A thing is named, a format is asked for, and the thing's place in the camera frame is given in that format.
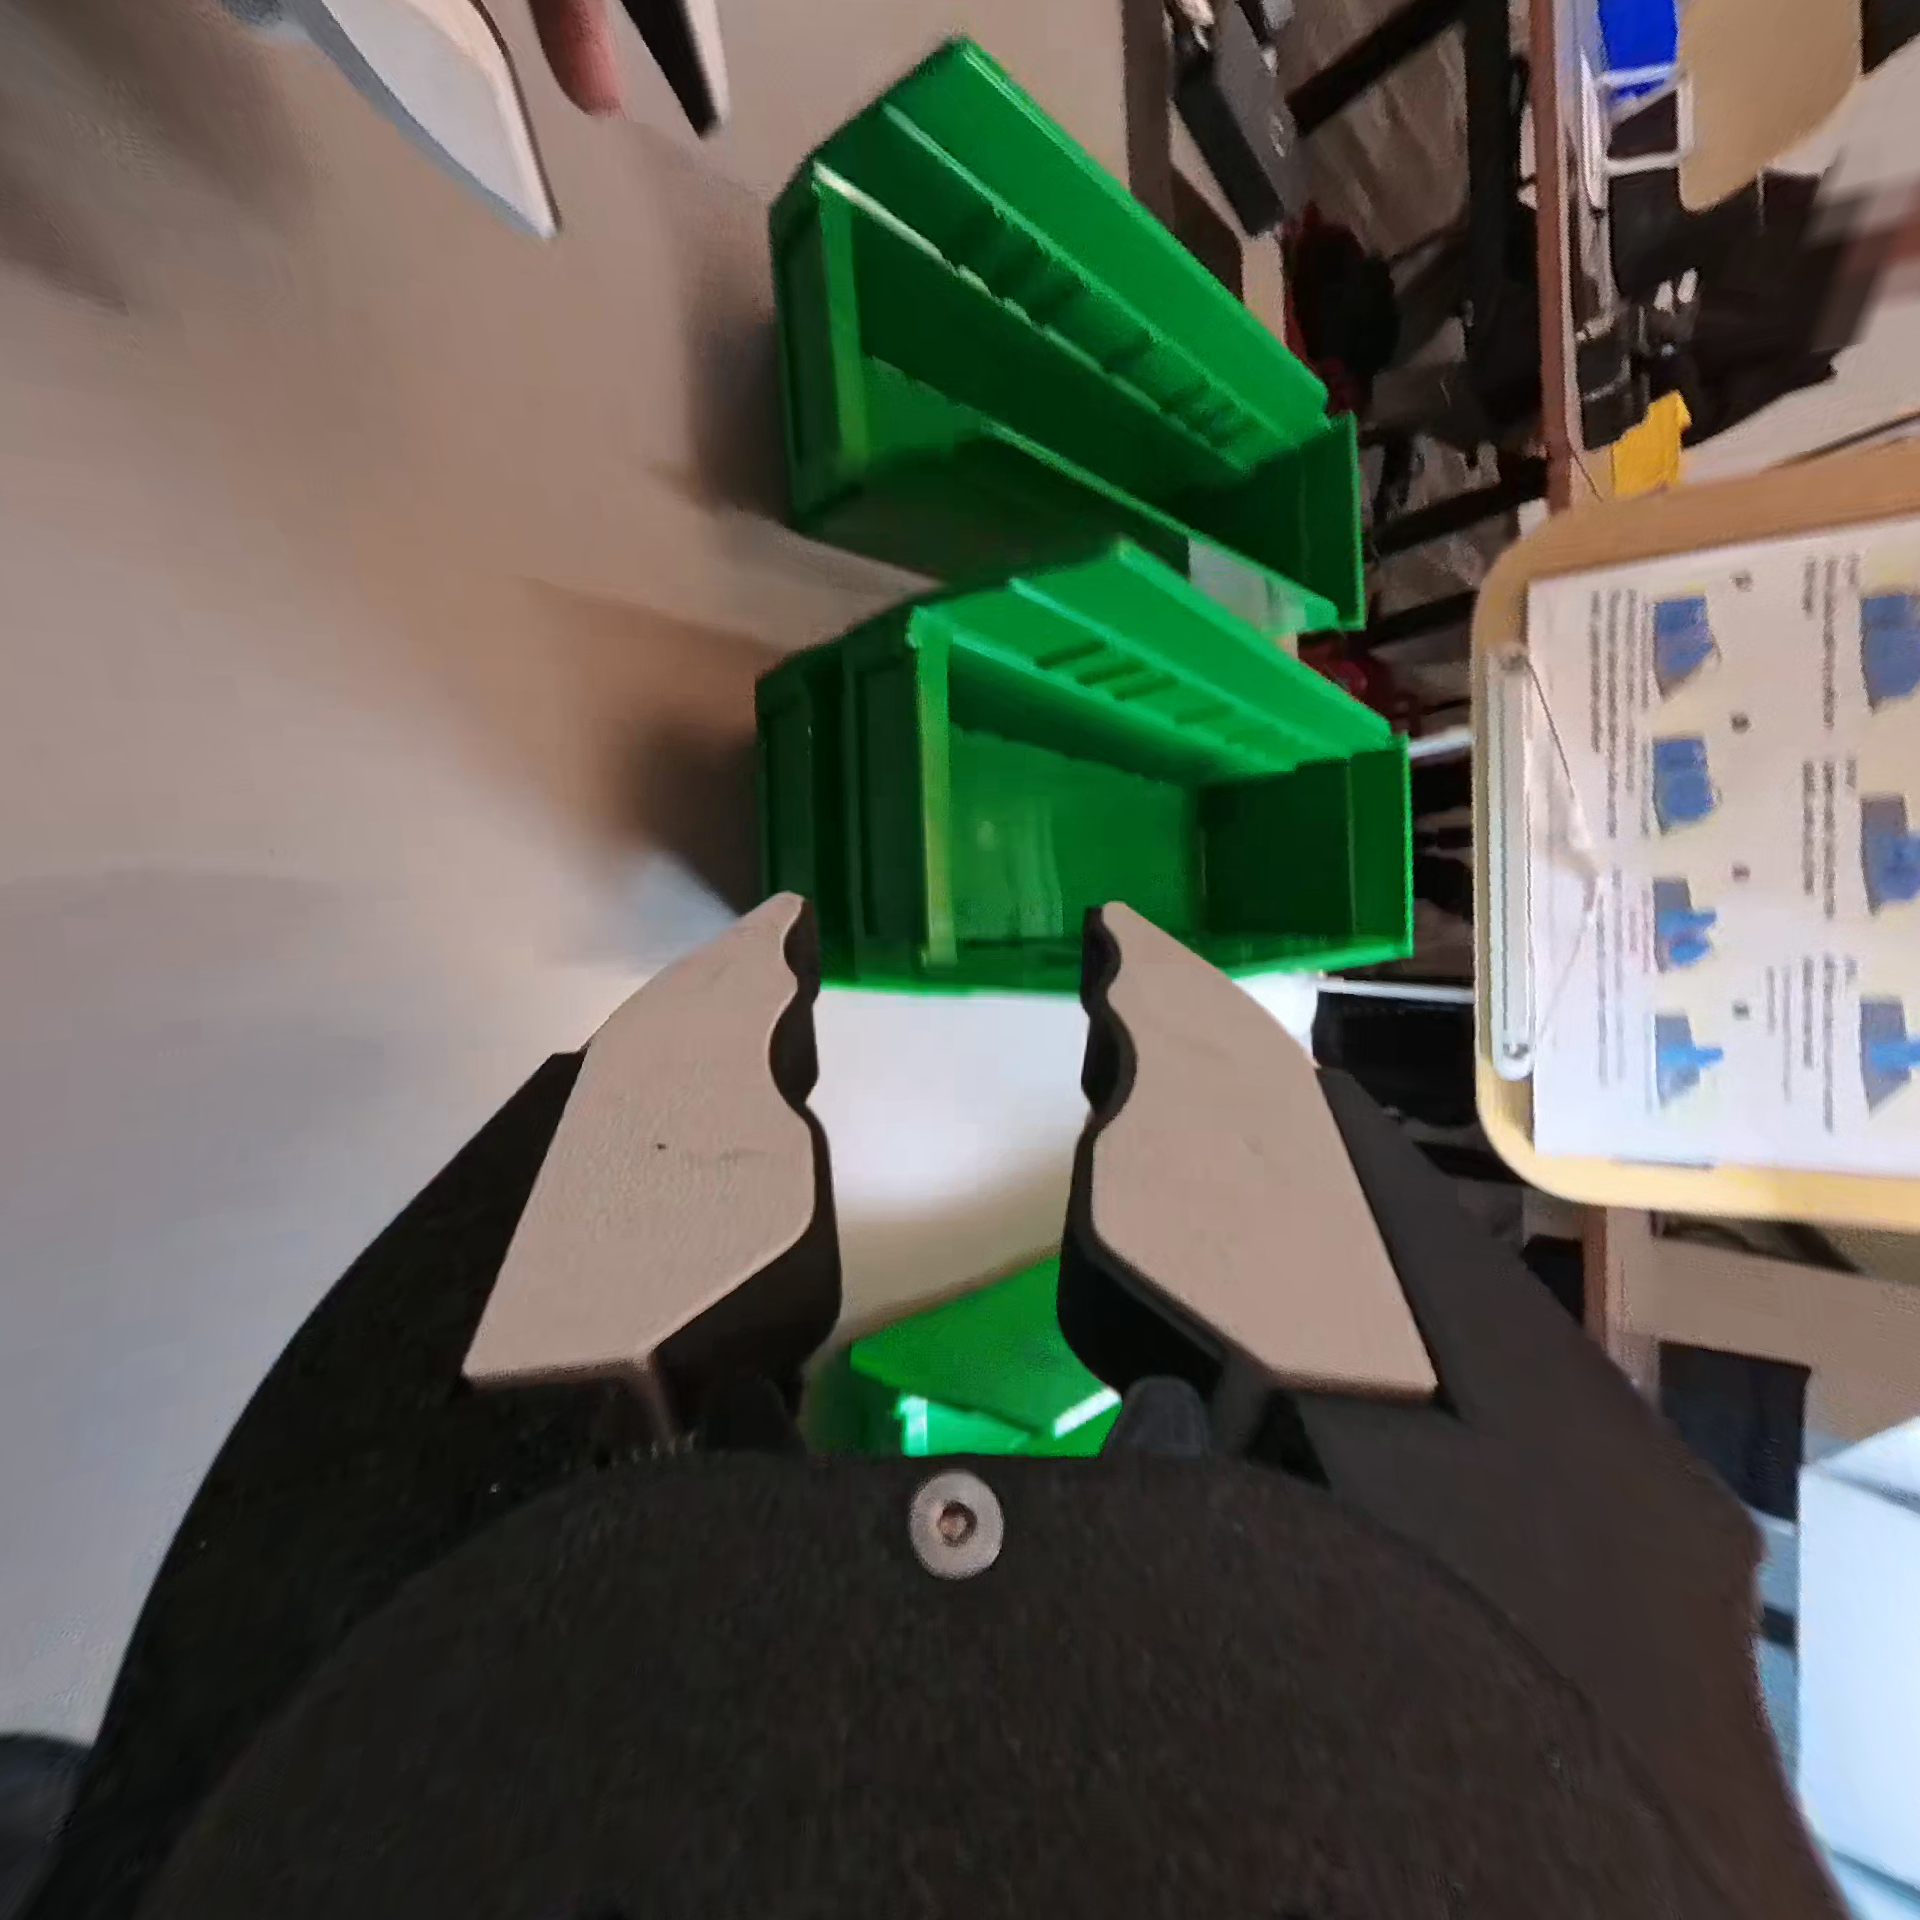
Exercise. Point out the blue plastic bin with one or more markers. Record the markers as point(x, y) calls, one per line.
point(1632, 31)

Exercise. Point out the black box device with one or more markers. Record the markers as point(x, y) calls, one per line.
point(1238, 120)

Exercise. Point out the person's left hand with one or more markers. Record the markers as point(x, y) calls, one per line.
point(580, 43)

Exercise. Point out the clear page holder bar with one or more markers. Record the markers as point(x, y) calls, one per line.
point(1502, 901)

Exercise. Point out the black chair armrest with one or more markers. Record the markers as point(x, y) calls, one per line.
point(36, 1800)

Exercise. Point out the white instruction sheet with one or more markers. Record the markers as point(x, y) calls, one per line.
point(1772, 933)

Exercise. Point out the red bag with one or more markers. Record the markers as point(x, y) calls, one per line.
point(1355, 668)

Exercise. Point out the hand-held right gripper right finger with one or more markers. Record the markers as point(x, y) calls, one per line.
point(1246, 1200)

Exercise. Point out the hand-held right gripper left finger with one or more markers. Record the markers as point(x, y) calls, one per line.
point(661, 1200)

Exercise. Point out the white board stand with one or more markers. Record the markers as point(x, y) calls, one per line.
point(1396, 990)

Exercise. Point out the brown wooden table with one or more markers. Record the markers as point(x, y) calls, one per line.
point(1553, 301)

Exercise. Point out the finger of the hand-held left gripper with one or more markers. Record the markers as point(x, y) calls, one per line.
point(436, 90)
point(684, 53)

